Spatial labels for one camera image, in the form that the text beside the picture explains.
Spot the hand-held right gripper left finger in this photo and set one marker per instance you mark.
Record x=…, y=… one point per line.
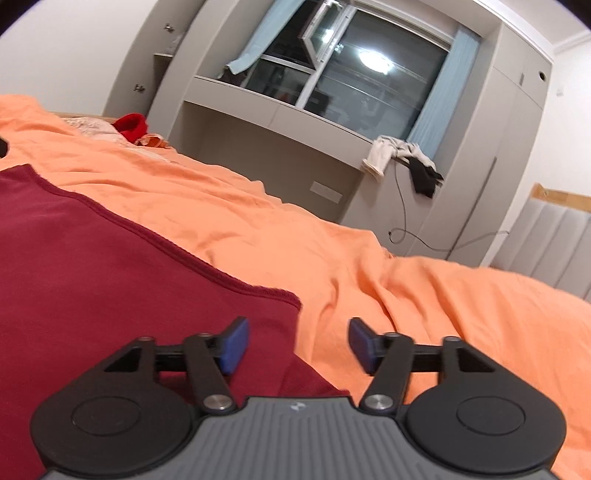
x=235, y=344

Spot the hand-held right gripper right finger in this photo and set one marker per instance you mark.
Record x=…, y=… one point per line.
x=362, y=344

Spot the dark red sweater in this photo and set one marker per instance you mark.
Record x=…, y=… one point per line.
x=115, y=286

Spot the orange blanket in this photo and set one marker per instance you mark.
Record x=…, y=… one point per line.
x=369, y=258

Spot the black garment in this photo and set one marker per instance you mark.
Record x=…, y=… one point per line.
x=424, y=180

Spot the white garment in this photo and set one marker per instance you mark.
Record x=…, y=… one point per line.
x=381, y=154

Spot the grey padded wooden headboard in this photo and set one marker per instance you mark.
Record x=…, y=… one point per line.
x=554, y=249

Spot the small orange cloth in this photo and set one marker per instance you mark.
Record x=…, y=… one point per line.
x=154, y=141

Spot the grey window sill cabinet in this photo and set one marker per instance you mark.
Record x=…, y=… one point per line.
x=277, y=120

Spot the bright red plush cloth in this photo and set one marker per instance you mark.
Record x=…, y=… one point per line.
x=131, y=127

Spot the window with open sash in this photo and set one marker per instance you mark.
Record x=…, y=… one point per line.
x=369, y=92

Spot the light blue curtain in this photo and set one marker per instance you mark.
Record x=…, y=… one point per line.
x=263, y=32
x=443, y=101

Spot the pink patterned cloth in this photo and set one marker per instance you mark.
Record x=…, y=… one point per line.
x=87, y=124

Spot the dark cloth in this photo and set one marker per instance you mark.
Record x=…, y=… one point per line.
x=231, y=76

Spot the grey wardrobe with shelves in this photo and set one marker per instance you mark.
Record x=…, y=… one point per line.
x=198, y=60

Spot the open grey wardrobe door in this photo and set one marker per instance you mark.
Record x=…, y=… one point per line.
x=134, y=60

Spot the clear plastic bag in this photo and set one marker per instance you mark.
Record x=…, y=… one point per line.
x=173, y=44

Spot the white wall socket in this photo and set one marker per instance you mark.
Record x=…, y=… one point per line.
x=325, y=191

